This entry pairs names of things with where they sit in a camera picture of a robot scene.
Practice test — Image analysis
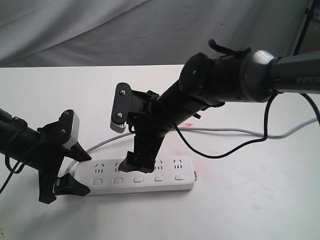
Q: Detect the black tripod stand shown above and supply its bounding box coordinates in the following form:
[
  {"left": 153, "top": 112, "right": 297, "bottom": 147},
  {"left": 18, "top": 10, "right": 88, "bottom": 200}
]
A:
[{"left": 292, "top": 0, "right": 317, "bottom": 56}]

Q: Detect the white power strip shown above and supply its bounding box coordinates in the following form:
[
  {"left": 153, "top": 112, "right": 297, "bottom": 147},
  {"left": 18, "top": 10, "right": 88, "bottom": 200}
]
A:
[{"left": 65, "top": 156, "right": 198, "bottom": 195}]

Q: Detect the grey backdrop cloth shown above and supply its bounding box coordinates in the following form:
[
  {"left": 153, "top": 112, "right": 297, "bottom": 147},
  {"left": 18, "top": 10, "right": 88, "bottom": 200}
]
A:
[{"left": 0, "top": 0, "right": 311, "bottom": 67}]

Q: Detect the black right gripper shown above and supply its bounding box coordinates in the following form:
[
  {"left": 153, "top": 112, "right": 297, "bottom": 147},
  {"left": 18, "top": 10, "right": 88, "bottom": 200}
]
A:
[{"left": 118, "top": 89, "right": 174, "bottom": 174}]

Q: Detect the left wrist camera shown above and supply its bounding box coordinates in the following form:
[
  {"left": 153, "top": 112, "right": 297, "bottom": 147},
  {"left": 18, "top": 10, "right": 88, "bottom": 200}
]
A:
[{"left": 58, "top": 109, "right": 80, "bottom": 149}]

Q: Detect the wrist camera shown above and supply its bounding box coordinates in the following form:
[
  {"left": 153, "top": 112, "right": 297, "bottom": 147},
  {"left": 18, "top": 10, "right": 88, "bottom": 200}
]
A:
[
  {"left": 58, "top": 109, "right": 80, "bottom": 149},
  {"left": 110, "top": 82, "right": 132, "bottom": 134}
]

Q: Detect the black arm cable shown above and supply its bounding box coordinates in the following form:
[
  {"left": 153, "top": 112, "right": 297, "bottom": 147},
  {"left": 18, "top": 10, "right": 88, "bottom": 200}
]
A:
[
  {"left": 174, "top": 92, "right": 320, "bottom": 159},
  {"left": 0, "top": 139, "right": 38, "bottom": 195}
]

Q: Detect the grey power cable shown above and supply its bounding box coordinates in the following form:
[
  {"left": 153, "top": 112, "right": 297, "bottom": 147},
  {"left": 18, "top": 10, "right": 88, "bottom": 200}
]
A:
[{"left": 84, "top": 116, "right": 320, "bottom": 156}]

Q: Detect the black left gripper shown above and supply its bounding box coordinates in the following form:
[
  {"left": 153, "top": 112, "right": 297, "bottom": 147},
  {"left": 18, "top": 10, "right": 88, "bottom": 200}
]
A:
[{"left": 37, "top": 121, "right": 92, "bottom": 204}]

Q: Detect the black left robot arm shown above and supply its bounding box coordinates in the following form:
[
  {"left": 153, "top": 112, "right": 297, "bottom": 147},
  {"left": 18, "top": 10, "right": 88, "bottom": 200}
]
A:
[{"left": 0, "top": 109, "right": 92, "bottom": 204}]

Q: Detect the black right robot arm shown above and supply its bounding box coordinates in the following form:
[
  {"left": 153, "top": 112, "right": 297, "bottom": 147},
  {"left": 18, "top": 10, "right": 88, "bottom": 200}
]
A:
[{"left": 110, "top": 39, "right": 320, "bottom": 173}]

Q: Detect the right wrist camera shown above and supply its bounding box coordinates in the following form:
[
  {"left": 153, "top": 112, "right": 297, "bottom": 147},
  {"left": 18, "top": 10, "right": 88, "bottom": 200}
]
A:
[{"left": 110, "top": 82, "right": 132, "bottom": 134}]

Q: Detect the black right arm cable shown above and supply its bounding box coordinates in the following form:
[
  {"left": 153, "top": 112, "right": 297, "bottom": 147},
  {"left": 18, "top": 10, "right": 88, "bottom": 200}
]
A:
[{"left": 174, "top": 92, "right": 320, "bottom": 159}]

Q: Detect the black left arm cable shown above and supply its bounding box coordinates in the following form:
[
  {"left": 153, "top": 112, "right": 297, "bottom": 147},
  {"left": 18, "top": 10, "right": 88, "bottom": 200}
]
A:
[{"left": 0, "top": 139, "right": 38, "bottom": 195}]

